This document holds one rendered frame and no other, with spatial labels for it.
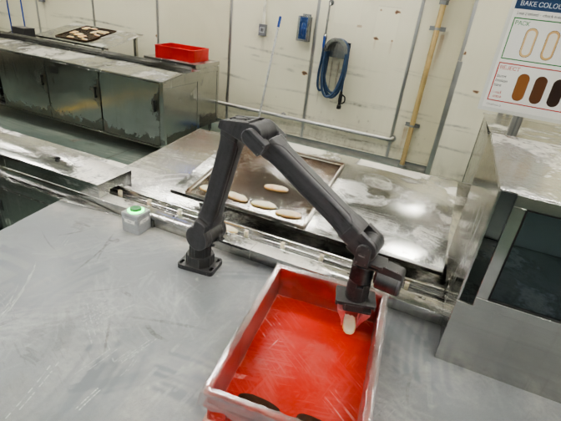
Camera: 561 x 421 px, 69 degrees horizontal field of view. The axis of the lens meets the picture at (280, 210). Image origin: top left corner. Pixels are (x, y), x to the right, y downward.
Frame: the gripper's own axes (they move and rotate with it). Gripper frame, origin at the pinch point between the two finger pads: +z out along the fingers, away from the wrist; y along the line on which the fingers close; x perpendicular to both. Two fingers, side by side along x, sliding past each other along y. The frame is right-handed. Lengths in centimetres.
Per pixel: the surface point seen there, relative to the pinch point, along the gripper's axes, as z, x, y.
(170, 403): 3.8, -30.8, -37.3
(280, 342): 3.4, -8.4, -17.2
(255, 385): 3.3, -22.5, -20.8
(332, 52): -25, 408, -22
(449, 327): -7.1, -3.0, 23.6
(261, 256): 0.6, 24.6, -28.5
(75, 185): -2, 45, -106
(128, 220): -1, 30, -76
